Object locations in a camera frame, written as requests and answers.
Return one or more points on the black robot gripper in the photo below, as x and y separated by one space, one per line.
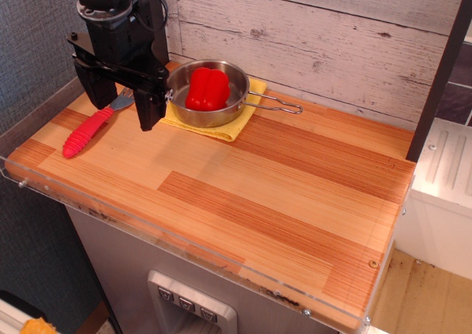
119 51

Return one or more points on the red bell pepper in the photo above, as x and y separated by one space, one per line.
209 90

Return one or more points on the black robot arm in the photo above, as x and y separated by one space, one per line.
108 10

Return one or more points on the stainless steel pot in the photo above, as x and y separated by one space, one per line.
241 97

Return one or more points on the yellow folded cloth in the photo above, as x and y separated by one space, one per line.
227 132

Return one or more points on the grey toy fridge cabinet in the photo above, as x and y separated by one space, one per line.
122 261

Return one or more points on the clear acrylic edge guard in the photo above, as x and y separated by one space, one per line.
300 208

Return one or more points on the silver dispenser panel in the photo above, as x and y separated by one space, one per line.
182 309

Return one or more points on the yellow object at corner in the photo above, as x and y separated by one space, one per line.
37 326

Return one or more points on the white cabinet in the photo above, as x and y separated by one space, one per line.
435 225

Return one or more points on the red handled fork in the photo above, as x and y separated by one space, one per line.
82 135

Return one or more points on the dark right vertical post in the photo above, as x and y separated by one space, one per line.
445 68

